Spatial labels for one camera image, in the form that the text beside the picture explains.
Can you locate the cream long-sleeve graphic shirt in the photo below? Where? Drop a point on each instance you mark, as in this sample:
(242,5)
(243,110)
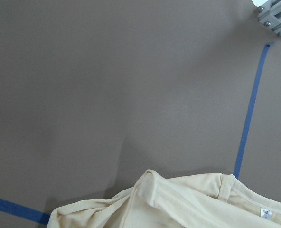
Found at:
(211,200)

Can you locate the aluminium frame post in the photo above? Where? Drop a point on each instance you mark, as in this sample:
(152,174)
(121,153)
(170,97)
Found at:
(268,14)

